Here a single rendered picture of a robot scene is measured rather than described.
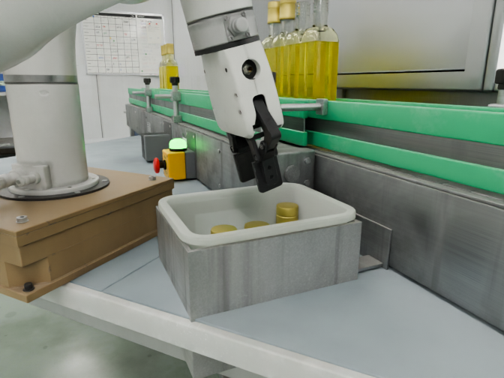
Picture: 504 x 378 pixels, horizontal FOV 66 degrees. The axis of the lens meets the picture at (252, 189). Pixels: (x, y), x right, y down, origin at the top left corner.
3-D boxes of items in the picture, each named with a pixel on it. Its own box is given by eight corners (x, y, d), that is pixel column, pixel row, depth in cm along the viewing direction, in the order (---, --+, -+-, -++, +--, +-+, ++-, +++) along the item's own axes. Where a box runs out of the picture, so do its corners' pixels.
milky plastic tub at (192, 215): (361, 276, 50) (366, 211, 48) (190, 318, 41) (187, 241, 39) (292, 231, 65) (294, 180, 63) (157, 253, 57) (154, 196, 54)
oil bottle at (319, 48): (334, 142, 76) (341, 24, 70) (310, 145, 74) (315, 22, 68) (319, 139, 81) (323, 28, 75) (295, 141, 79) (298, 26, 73)
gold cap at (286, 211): (270, 230, 61) (271, 204, 60) (287, 226, 63) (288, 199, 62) (285, 238, 58) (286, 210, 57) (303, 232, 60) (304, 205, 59)
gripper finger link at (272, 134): (282, 111, 39) (280, 154, 43) (245, 79, 44) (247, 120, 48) (272, 114, 39) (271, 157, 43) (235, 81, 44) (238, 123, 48)
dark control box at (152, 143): (172, 160, 125) (170, 134, 123) (146, 163, 122) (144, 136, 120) (166, 157, 133) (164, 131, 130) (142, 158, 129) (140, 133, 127)
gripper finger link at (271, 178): (282, 135, 43) (294, 189, 46) (268, 131, 46) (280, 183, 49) (257, 144, 42) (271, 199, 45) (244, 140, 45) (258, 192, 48)
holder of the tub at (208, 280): (390, 271, 52) (396, 215, 50) (190, 319, 42) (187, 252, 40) (319, 229, 68) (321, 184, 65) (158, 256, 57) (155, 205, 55)
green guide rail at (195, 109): (270, 148, 67) (271, 100, 64) (265, 148, 66) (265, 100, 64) (130, 102, 221) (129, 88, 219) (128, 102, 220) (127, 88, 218)
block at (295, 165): (316, 190, 67) (318, 150, 65) (266, 196, 63) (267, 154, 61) (305, 185, 70) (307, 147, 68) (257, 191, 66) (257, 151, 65)
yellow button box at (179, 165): (196, 179, 101) (195, 151, 99) (167, 182, 98) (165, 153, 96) (189, 174, 107) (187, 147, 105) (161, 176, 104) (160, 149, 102)
